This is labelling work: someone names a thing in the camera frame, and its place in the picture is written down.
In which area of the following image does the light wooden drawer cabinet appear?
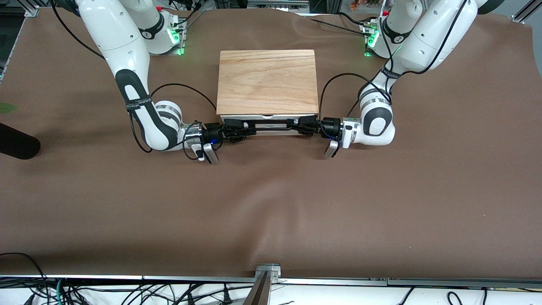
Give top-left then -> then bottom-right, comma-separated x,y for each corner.
216,50 -> 319,136

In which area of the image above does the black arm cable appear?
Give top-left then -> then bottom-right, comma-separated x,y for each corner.
50,0 -> 221,161
318,0 -> 470,123

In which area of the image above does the aluminium table edge rail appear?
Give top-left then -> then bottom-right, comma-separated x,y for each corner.
0,274 -> 542,288

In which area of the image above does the aluminium post with bracket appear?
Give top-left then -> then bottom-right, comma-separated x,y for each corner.
243,263 -> 281,305

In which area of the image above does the brown table cloth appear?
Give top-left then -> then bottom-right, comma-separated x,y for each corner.
0,6 -> 542,280

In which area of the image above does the grey background equipment box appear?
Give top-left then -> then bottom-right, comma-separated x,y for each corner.
248,0 -> 310,10

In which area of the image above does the black base cable bundle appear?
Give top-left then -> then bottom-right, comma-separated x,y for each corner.
169,0 -> 205,27

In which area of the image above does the wooden drawer with white front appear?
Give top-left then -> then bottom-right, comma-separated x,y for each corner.
220,114 -> 316,128

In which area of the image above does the black looped floor cable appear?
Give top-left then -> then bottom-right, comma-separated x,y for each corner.
0,252 -> 49,305

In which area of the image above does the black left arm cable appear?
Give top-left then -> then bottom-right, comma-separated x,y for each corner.
318,0 -> 470,123

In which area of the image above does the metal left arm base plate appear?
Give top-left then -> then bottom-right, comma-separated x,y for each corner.
363,21 -> 384,58

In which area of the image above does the orange background object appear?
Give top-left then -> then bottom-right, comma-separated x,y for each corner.
349,0 -> 382,11

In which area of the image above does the thick black base cable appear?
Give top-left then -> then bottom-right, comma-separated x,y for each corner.
338,11 -> 372,26

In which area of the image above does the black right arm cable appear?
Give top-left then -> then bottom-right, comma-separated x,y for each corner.
50,0 -> 221,161

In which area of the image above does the thin black base cable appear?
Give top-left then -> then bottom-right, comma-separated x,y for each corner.
306,18 -> 368,36

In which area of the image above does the black cylindrical object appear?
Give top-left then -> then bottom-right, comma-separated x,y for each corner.
0,123 -> 41,161

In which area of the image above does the black metal drawer handle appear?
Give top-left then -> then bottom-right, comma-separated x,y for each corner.
248,119 -> 299,130

